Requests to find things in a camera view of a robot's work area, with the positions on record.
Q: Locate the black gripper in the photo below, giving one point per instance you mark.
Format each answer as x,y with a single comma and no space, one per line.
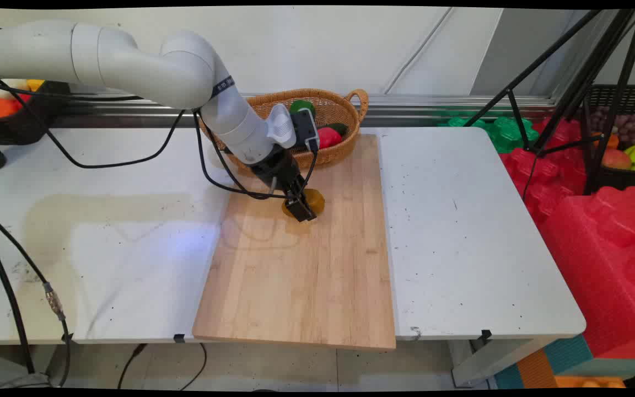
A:
276,171

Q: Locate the dark green toy cucumber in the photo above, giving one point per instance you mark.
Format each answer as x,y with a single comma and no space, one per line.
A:
339,128

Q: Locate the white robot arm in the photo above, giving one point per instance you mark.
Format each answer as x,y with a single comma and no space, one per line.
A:
130,66

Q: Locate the brown toy potato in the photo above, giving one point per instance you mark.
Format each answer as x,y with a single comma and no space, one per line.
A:
318,200

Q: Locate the woven wicker basket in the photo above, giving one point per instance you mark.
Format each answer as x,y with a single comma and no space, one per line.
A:
345,149

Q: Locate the red apple toy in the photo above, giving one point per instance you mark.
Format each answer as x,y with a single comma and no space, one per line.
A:
329,138

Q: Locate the wooden cutting board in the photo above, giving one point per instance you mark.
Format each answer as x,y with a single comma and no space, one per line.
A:
295,275

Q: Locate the green toy bell pepper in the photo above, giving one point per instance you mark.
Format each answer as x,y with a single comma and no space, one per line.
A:
299,106

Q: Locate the black table clip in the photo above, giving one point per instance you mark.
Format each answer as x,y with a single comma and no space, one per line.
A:
67,337
179,338
485,333

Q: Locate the green foam tray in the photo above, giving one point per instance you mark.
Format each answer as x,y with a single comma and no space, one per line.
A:
507,135

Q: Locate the red foam tray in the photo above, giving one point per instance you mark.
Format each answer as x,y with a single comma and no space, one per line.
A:
549,171

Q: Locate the black woven fruit basket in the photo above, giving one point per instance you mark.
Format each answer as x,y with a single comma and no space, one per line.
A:
25,129

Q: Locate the yellow toy fruit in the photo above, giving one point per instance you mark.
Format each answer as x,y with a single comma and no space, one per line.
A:
35,85

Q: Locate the small red toy fruit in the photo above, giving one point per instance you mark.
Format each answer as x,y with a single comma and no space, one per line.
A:
24,98

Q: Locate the large red foam block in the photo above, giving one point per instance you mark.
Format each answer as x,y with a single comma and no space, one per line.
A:
598,264

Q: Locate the small orange toy fruit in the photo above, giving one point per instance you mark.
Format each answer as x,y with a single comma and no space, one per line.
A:
611,141

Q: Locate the peach toy fruit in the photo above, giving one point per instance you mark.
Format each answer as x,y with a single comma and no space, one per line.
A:
616,160

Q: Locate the black tripod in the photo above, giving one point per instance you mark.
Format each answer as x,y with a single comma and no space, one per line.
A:
593,71

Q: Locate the black plastic crate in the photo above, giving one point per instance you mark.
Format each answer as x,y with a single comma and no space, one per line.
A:
620,179

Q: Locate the purple toy grapes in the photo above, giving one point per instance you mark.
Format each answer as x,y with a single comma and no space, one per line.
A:
629,127

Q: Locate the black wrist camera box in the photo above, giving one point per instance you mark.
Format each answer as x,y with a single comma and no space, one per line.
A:
304,128

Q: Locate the metal wall rail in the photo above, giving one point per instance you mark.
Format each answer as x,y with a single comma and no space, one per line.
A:
433,107

